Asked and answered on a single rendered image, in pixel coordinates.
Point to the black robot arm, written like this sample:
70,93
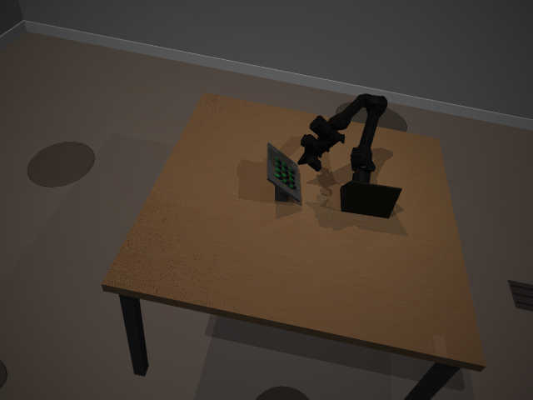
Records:
361,156

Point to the dark grey switch panel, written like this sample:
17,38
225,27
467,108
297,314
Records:
283,173

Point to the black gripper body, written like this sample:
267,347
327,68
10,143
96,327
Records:
312,159

